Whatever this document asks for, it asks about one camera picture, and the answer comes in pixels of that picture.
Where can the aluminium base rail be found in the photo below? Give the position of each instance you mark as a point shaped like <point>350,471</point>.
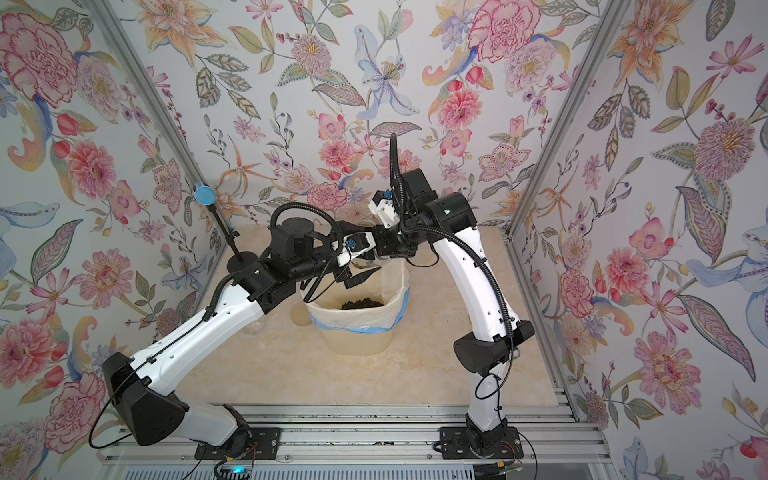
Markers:
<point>552,436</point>

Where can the beige lid tea jar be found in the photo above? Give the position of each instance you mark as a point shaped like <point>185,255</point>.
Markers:
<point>361,263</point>

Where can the aluminium corner post left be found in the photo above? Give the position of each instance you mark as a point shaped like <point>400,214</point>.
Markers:
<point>105,18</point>

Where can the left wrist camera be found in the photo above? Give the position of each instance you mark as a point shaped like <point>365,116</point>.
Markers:
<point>357,247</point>

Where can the aluminium corner post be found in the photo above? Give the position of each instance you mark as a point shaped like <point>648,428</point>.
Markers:
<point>606,29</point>
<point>105,18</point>

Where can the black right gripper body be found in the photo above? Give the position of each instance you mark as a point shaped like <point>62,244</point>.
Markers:
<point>398,244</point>

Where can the black round-base stand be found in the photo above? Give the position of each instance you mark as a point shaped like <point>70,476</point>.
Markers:
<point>208,198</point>

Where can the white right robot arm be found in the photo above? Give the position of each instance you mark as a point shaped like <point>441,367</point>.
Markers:
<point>412,214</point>

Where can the aluminium corner post right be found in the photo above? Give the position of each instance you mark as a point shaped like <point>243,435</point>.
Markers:
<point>606,29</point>

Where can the cream trash bin with liner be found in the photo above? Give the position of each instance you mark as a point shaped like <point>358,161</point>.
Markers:
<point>361,320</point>

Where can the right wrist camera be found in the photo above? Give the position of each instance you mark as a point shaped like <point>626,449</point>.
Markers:
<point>383,208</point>

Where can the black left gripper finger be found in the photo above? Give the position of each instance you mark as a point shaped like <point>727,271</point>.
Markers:
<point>353,280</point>
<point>348,229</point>

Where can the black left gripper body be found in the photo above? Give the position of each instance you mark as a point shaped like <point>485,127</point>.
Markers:
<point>320,263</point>

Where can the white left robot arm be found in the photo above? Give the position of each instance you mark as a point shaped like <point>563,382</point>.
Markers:
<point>306,245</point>

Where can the clear glass tea jar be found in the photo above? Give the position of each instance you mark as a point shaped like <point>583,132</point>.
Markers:
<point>255,327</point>

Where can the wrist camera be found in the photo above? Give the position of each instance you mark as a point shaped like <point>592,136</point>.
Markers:
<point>383,208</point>
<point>357,247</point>

